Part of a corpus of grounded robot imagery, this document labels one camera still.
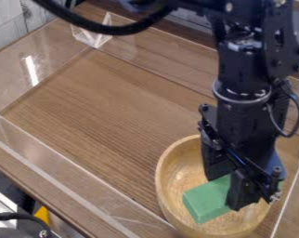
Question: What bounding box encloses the black cable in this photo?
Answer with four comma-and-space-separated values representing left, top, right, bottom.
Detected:
0, 212, 53, 238

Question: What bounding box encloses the yellow and black device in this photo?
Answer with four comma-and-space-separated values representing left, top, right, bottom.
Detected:
30, 205, 61, 238

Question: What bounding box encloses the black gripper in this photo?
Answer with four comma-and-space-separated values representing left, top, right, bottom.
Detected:
198, 80, 299, 211

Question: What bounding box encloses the brown wooden bowl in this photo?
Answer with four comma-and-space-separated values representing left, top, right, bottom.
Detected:
154, 135, 270, 238

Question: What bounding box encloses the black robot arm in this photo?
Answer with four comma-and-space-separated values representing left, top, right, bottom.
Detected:
33, 0, 299, 211

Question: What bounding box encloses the green rectangular block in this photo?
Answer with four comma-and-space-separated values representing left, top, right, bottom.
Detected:
181, 173, 242, 224

